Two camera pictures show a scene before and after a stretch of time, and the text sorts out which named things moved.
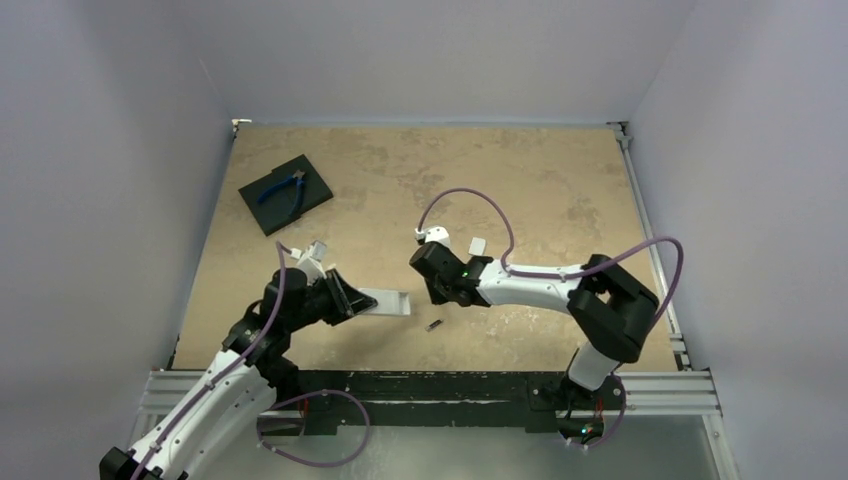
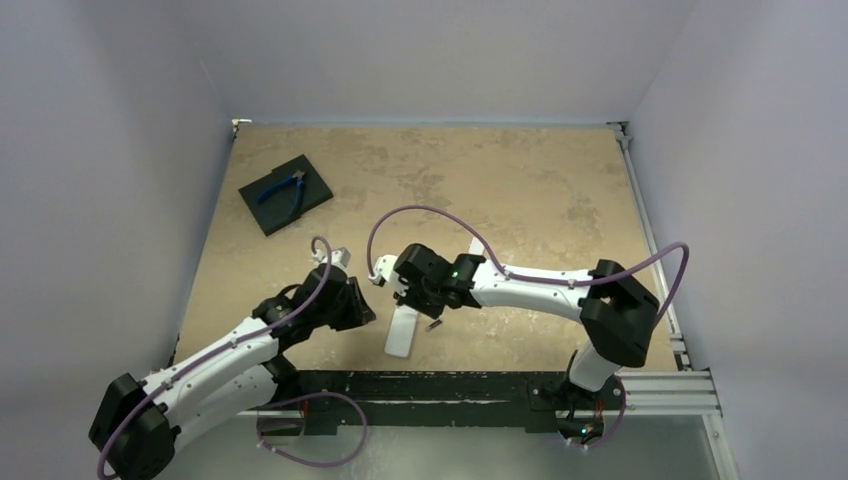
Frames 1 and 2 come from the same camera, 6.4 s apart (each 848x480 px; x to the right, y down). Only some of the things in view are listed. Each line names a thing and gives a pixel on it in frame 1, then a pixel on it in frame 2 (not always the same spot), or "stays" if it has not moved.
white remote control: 390,302 -> 401,331
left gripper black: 345,299 stays
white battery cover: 477,246 stays
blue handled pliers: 298,176 stays
